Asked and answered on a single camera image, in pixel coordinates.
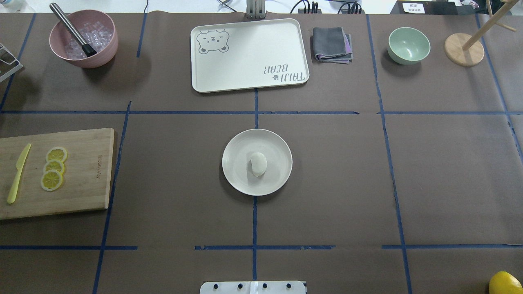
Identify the cream round plate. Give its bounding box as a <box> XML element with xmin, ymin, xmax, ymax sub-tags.
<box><xmin>222</xmin><ymin>129</ymin><xmax>293</xmax><ymax>196</ymax></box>

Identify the cream bear tray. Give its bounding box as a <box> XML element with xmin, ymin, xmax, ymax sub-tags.
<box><xmin>190</xmin><ymin>18</ymin><xmax>310</xmax><ymax>93</ymax></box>

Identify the folded grey cloth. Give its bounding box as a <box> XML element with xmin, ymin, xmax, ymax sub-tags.
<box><xmin>312</xmin><ymin>27</ymin><xmax>353</xmax><ymax>65</ymax></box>

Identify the green bowl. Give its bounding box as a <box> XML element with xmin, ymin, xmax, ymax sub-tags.
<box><xmin>387</xmin><ymin>27</ymin><xmax>431</xmax><ymax>65</ymax></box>

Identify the bamboo cutting board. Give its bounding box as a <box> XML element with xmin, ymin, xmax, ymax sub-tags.
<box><xmin>0</xmin><ymin>128</ymin><xmax>115</xmax><ymax>220</ymax></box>

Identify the steel black-tipped muddler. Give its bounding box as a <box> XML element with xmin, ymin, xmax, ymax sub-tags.
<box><xmin>49</xmin><ymin>2</ymin><xmax>97</xmax><ymax>57</ymax></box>

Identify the lemon slice far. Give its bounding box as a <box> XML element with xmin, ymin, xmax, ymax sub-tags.
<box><xmin>45</xmin><ymin>147</ymin><xmax>68</xmax><ymax>162</ymax></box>

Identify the lemon slice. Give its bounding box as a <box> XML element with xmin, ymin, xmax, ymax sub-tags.
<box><xmin>40</xmin><ymin>169</ymin><xmax>63</xmax><ymax>192</ymax></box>
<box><xmin>43</xmin><ymin>159</ymin><xmax>65</xmax><ymax>175</ymax></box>
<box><xmin>45</xmin><ymin>147</ymin><xmax>68</xmax><ymax>162</ymax></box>

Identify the pink bowl with ice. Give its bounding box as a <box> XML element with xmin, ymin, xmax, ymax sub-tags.
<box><xmin>49</xmin><ymin>9</ymin><xmax>119</xmax><ymax>69</ymax></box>

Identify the lemon slice middle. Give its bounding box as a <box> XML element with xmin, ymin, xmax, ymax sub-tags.
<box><xmin>43</xmin><ymin>159</ymin><xmax>65</xmax><ymax>175</ymax></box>

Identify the lemon slice near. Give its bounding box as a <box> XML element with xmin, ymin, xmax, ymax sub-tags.
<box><xmin>40</xmin><ymin>169</ymin><xmax>63</xmax><ymax>192</ymax></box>

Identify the wooden mug tree stand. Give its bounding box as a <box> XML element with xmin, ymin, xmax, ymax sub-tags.
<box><xmin>443</xmin><ymin>0</ymin><xmax>519</xmax><ymax>67</ymax></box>

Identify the yellow plastic knife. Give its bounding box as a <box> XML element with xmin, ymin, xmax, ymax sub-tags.
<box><xmin>7</xmin><ymin>143</ymin><xmax>32</xmax><ymax>205</ymax></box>

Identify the yellow lemon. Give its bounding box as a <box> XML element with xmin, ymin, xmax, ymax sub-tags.
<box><xmin>489</xmin><ymin>271</ymin><xmax>523</xmax><ymax>294</ymax></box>

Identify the aluminium frame post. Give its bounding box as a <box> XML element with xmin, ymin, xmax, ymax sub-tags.
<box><xmin>246</xmin><ymin>0</ymin><xmax>266</xmax><ymax>19</ymax></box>

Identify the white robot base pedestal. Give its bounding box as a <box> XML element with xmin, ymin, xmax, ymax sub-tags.
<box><xmin>199</xmin><ymin>281</ymin><xmax>308</xmax><ymax>294</ymax></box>

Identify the wire cup rack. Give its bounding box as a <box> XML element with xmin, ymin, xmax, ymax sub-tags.
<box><xmin>0</xmin><ymin>43</ymin><xmax>24</xmax><ymax>82</ymax></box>

